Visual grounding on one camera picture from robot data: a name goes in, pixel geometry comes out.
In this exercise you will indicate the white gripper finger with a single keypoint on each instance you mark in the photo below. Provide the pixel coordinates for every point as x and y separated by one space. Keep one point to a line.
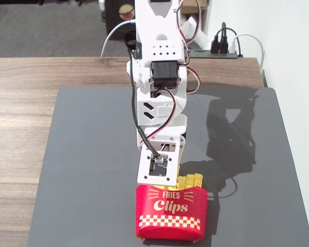
182 150

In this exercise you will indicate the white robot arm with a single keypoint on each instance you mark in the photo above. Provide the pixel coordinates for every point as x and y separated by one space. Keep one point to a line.
159 41

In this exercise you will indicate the pale yellow fry clip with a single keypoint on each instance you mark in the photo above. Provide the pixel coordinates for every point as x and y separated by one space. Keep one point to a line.
181 182

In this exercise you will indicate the red fries clips box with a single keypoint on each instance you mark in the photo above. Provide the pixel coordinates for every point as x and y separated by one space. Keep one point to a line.
170 216

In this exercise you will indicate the dark grey table mat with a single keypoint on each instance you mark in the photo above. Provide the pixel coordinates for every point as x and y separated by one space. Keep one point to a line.
92 167

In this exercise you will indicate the black power strip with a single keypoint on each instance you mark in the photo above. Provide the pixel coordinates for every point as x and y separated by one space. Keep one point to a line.
213 54

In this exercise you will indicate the black power plug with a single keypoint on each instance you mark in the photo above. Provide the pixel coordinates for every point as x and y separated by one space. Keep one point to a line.
215 45
223 45

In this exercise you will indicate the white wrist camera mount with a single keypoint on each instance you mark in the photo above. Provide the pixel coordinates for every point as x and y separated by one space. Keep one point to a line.
146 169

